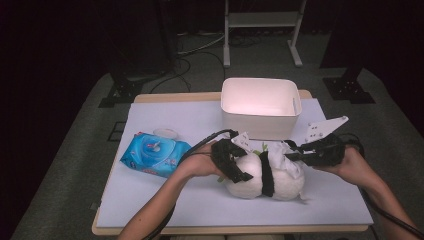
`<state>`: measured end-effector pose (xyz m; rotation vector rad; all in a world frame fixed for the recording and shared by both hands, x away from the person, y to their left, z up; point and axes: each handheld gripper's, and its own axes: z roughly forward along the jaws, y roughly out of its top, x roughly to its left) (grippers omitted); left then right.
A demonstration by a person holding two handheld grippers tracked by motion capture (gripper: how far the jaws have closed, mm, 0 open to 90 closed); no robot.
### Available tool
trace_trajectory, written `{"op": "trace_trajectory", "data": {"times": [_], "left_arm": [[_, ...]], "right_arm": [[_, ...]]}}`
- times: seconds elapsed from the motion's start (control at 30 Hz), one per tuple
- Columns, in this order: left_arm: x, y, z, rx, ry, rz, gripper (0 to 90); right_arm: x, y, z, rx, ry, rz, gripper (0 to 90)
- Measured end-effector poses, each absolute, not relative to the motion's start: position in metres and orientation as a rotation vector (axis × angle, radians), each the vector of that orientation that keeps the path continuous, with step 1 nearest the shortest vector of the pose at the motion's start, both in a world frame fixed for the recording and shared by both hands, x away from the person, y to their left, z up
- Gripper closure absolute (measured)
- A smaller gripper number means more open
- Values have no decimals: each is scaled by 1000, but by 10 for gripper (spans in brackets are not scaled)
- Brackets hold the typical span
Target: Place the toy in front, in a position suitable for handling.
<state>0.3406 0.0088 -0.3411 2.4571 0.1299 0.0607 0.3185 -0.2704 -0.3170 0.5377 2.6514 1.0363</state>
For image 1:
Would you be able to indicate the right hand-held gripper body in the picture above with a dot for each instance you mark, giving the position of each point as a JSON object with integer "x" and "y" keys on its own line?
{"x": 328, "y": 153}

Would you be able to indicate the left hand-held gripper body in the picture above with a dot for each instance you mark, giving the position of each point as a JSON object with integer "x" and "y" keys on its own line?
{"x": 223, "y": 153}

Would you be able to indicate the panda plush toy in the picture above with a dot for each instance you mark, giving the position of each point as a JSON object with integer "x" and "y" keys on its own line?
{"x": 246, "y": 183}

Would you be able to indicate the white wet wipe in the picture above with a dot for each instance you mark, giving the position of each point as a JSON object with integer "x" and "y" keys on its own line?
{"x": 283, "y": 163}

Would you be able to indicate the white storage bin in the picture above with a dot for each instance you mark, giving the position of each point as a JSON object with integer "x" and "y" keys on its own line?
{"x": 260, "y": 123}

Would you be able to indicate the blue wet wipes pack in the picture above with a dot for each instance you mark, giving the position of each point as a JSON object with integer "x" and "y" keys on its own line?
{"x": 150, "y": 156}

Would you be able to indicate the person's left hand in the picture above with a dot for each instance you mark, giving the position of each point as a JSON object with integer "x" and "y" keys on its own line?
{"x": 200, "y": 163}

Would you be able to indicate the person's right hand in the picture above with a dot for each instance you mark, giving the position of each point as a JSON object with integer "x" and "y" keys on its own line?
{"x": 356, "y": 170}

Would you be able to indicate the wooden table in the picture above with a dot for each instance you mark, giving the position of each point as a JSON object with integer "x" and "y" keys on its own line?
{"x": 180, "y": 97}

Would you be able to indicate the white metal stand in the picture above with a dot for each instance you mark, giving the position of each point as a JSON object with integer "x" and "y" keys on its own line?
{"x": 260, "y": 20}

